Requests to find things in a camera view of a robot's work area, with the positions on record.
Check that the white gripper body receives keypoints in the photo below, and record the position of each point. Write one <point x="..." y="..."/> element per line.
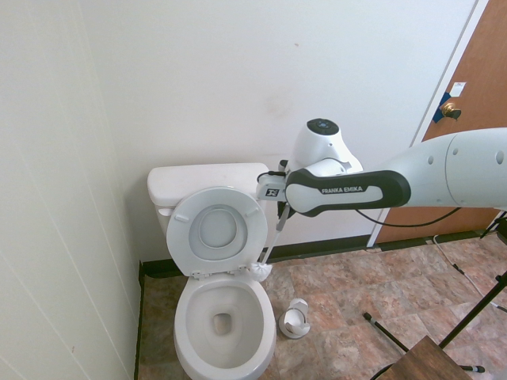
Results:
<point x="269" y="188"/>

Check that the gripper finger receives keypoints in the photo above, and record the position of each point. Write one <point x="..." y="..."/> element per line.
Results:
<point x="290" y="210"/>
<point x="280" y="207"/>

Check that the white toilet brush grey grip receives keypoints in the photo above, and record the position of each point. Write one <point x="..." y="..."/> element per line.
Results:
<point x="261" y="271"/>

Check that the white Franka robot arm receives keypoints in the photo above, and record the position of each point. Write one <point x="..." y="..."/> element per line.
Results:
<point x="435" y="170"/>

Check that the white toilet seat lid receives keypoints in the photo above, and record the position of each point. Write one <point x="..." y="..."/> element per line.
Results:
<point x="218" y="229"/>

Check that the white toilet tank lid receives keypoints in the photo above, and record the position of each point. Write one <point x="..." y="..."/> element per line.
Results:
<point x="190" y="178"/>

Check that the white toilet seat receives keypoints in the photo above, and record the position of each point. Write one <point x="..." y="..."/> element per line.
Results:
<point x="182" y="245"/>

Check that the white toilet brush holder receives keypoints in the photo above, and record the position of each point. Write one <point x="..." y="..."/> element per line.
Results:
<point x="293" y="320"/>

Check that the white toilet bowl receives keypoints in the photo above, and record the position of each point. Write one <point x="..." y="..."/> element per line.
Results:
<point x="190" y="348"/>

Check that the black baseboard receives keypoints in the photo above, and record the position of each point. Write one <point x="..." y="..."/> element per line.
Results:
<point x="317" y="249"/>
<point x="138" y="316"/>

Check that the white flush lever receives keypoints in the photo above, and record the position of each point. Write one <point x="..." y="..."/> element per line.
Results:
<point x="164" y="211"/>

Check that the blue tape strip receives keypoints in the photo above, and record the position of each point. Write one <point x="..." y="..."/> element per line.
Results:
<point x="437" y="115"/>

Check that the brass door knob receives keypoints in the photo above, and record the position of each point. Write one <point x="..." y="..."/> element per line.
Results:
<point x="449" y="109"/>

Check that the brown wooden table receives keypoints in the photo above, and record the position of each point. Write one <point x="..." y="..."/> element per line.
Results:
<point x="428" y="360"/>

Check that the white paper note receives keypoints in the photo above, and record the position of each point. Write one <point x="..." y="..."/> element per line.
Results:
<point x="458" y="89"/>

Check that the brown wooden door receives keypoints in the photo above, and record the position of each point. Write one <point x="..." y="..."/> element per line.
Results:
<point x="475" y="59"/>

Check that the black camera tripod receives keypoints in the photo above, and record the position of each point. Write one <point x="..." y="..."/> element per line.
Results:
<point x="471" y="312"/>

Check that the white door frame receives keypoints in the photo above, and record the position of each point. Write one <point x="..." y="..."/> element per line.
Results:
<point x="447" y="71"/>

